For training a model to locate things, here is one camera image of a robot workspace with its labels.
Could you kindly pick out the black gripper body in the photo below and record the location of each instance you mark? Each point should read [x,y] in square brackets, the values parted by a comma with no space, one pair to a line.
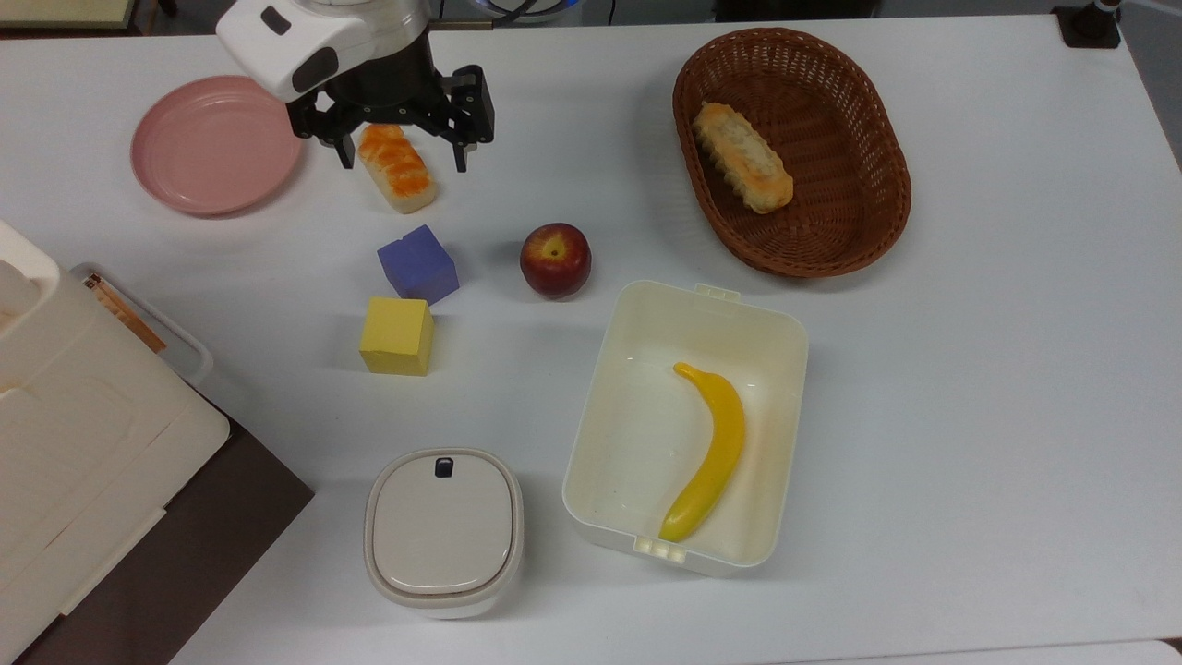
[383,88]

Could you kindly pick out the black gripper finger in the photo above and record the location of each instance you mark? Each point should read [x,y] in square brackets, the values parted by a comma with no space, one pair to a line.
[471,106]
[334,139]

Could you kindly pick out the purple cube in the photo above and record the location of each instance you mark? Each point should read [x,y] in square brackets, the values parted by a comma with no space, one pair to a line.
[417,265]

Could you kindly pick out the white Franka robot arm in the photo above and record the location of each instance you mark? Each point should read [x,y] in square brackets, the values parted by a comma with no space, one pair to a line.
[295,37]

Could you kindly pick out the pink plastic plate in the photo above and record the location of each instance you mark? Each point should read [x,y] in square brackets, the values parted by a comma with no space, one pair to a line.
[208,148]

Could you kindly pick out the yellow cube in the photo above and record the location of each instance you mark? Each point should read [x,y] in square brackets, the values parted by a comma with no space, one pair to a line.
[395,335]

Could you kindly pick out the orange glazed toy bread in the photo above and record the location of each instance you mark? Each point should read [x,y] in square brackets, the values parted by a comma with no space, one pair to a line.
[399,171]

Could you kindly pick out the red toy apple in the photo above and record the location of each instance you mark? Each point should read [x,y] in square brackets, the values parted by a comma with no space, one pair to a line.
[555,259]

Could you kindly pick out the clear plastic tray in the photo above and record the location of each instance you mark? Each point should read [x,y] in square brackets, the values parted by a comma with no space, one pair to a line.
[180,346]

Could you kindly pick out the brown strip in tray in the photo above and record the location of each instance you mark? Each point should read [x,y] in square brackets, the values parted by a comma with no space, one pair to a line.
[125,311]

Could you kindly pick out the tan toy bread loaf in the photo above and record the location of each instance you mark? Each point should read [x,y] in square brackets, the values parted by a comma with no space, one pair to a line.
[743,157]

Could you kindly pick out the yellowish wooden furniture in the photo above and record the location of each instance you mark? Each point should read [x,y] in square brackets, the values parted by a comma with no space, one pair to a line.
[65,11]

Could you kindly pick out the cream open plastic container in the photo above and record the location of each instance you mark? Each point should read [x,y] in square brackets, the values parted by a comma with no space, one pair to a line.
[637,434]

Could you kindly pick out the brown wicker basket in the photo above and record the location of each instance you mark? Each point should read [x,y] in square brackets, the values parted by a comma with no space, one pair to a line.
[831,203]

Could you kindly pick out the cream plastic bin lid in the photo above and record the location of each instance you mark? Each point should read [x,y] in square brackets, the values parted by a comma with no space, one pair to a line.
[74,434]

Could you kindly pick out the white lidded square container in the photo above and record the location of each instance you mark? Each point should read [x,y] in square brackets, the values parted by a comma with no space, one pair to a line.
[443,531]

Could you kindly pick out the yellow toy banana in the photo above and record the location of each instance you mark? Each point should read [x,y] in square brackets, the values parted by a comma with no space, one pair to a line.
[711,457]

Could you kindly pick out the dark brown board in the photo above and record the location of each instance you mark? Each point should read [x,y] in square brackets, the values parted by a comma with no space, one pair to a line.
[203,545]

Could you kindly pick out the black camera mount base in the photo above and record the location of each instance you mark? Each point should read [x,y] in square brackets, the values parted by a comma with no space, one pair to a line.
[1090,23]

